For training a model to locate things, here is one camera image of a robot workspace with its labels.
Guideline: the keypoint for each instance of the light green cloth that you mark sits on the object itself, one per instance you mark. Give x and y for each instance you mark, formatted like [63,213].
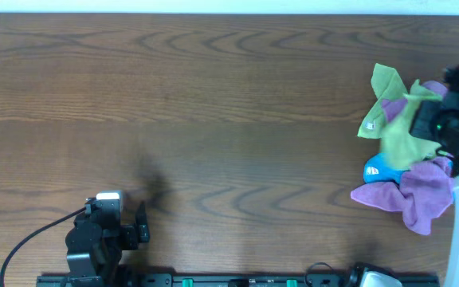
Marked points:
[399,148]

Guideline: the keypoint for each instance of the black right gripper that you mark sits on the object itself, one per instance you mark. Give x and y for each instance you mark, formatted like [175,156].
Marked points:
[424,119]

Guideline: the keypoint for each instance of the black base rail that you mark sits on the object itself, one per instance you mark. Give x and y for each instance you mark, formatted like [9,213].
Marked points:
[359,275]

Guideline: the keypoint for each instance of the purple cloth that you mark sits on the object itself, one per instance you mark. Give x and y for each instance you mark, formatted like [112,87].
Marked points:
[424,193]

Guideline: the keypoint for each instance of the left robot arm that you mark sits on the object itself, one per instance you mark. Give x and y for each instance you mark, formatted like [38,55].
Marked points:
[96,242]

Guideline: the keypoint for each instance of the olive green cloth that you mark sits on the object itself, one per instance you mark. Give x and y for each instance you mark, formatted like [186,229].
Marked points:
[387,86]

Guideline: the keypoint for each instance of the blue cloth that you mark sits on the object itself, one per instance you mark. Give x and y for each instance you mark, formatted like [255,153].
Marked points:
[376,169]

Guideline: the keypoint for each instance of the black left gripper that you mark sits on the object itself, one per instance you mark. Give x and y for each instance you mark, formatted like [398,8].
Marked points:
[130,235]

